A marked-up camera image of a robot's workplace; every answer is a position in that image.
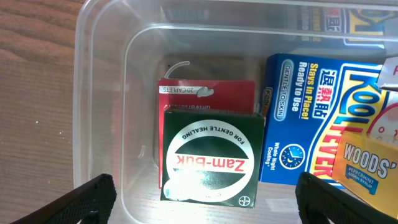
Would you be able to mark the blue Kool Fever box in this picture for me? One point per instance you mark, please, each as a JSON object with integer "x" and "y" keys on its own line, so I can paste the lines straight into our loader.
{"x": 309, "y": 102}

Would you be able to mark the green round-logo box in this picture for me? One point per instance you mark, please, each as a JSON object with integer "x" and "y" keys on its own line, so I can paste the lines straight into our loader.
{"x": 211, "y": 157}

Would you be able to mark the clear plastic container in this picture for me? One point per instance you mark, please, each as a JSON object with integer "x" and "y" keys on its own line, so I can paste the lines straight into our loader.
{"x": 123, "y": 48}

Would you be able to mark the white green Panadol box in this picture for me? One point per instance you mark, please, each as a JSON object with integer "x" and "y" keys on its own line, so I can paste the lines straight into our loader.
{"x": 388, "y": 76}

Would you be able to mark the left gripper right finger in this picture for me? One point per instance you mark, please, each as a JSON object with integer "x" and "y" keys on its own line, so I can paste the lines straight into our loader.
{"x": 321, "y": 203}

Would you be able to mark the yellow medicine box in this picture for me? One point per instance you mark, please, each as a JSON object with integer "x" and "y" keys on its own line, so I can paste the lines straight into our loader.
{"x": 366, "y": 165}

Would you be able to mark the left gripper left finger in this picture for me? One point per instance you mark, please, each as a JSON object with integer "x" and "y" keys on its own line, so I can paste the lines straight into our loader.
{"x": 91, "y": 202}

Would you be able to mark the red medicine box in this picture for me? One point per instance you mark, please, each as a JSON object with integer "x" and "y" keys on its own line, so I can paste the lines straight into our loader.
{"x": 231, "y": 95}

